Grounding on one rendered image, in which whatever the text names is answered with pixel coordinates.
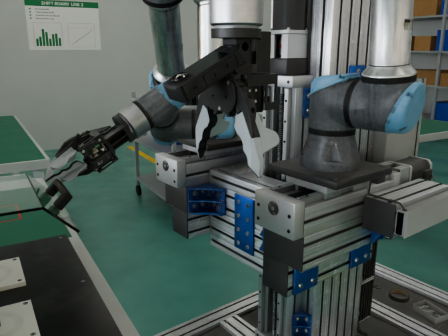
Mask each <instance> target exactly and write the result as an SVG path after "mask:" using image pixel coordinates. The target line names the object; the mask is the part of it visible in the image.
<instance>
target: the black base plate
mask: <svg viewBox="0 0 448 336"><path fill-rule="evenodd" d="M16 257H19V259H20V262H21V266H22V270H23V274H24V277H25V281H26V286H22V287H17V288H14V289H9V290H5V291H0V307H3V306H6V305H11V304H14V303H19V302H22V301H27V300H31V303H32V306H33V310H34V314H35V318H36V321H37V325H38V328H39V332H40V335H41V336H122V334H121V332H120V330H119V328H118V326H117V324H116V323H115V321H114V319H113V318H112V316H111V314H110V312H109V310H108V308H107V307H106V305H105V303H104V301H103V300H102V298H101V296H100V294H99V292H98V290H97V289H96V287H95V285H94V284H93V282H92V280H91V278H90V276H89V274H88V272H87V271H86V269H85V268H84V266H83V264H82V262H81V260H80V258H79V256H78V255H77V253H76V251H75V250H74V248H73V246H72V244H71V242H70V240H69V239H68V237H67V235H66V234H65V235H59V236H54V237H48V238H44V239H38V240H34V241H28V242H24V243H17V244H13V245H7V246H3V247H0V261H2V260H6V259H12V258H16Z"/></svg>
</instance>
